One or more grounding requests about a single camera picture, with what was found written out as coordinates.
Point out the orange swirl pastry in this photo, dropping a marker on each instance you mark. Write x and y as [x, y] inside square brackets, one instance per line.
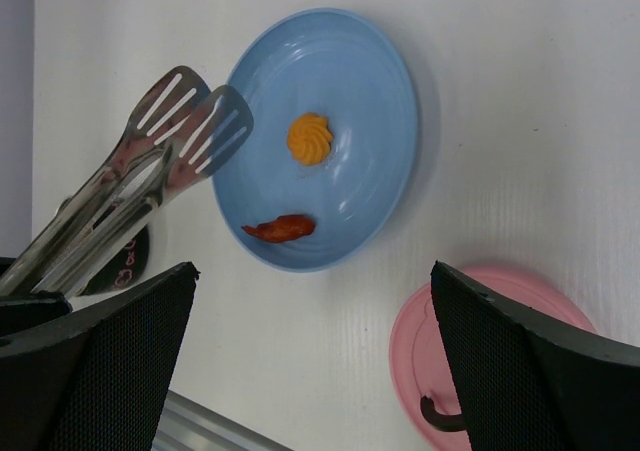
[309, 139]

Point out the aluminium frame rail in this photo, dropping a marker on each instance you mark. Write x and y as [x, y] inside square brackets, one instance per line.
[187, 425]

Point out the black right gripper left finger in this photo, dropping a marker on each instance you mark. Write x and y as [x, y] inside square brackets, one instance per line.
[97, 378]

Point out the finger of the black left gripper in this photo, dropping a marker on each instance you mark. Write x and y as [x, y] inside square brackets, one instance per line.
[19, 313]

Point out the blue round plate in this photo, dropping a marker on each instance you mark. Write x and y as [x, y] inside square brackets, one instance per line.
[336, 125]

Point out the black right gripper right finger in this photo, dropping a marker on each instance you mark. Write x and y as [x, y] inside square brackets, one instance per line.
[528, 381]

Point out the black steel lunch box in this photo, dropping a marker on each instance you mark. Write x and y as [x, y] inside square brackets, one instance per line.
[125, 269]

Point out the steel serving tongs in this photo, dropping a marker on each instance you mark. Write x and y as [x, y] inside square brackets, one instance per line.
[179, 134]

